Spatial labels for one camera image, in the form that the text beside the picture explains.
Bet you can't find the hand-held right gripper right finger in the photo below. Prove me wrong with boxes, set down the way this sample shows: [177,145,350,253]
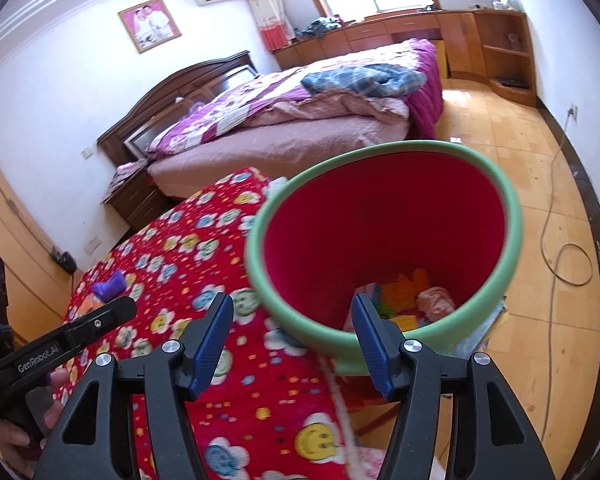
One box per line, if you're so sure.
[351,292,556,480]

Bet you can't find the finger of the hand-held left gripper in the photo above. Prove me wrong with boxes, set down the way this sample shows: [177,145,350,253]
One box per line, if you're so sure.
[62,296,137,346]

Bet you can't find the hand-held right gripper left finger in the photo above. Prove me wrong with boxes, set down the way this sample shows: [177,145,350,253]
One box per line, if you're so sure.
[32,292,235,480]

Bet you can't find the red bin with green rim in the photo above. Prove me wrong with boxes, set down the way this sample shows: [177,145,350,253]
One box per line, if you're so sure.
[244,140,523,376]

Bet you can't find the person's left hand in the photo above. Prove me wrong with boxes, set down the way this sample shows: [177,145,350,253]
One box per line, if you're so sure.
[0,369,72,480]

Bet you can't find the purple crumpled plastic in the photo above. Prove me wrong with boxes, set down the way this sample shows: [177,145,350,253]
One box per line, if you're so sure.
[91,269,127,303]

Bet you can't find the pink crumpled wrapper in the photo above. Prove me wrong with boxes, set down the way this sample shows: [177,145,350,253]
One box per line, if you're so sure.
[415,286,457,322]

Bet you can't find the red smiley printed blanket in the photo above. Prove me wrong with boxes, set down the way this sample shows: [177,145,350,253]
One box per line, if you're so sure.
[62,166,376,480]

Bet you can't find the light wooden wardrobe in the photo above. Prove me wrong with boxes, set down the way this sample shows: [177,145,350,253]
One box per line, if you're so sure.
[0,125,81,321]

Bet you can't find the dark wooden nightstand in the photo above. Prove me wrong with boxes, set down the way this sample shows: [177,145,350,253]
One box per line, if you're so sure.
[102,165,176,233]

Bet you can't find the pink folded clothes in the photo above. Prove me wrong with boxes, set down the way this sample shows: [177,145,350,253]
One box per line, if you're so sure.
[107,159,151,196]

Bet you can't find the bed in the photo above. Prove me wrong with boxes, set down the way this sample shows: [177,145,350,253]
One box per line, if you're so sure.
[147,37,446,201]

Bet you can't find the dark wooden headboard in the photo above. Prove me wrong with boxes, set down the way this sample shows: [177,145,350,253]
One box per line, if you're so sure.
[97,50,260,168]

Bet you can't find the purple floral quilt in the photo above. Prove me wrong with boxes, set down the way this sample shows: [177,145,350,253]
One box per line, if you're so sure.
[147,39,443,161]

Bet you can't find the blue plaid blanket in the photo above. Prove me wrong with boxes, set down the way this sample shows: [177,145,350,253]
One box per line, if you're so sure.
[300,63,428,98]

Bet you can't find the framed wedding photo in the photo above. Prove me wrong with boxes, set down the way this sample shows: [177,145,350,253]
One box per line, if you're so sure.
[117,0,182,54]

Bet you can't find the low wooden cabinet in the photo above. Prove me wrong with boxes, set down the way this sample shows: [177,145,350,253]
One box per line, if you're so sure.
[272,9,481,81]

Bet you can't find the wooden corner shelf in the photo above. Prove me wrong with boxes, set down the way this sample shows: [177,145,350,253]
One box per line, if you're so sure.
[472,9,538,108]

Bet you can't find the dark clothes pile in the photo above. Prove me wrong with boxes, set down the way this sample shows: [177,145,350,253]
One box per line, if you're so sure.
[300,16,343,38]

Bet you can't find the patterned curtain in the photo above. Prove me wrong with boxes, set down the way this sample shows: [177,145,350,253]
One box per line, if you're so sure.
[240,0,296,52]

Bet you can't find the grey floor cable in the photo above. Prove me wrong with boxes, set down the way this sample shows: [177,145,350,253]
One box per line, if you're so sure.
[537,110,598,451]

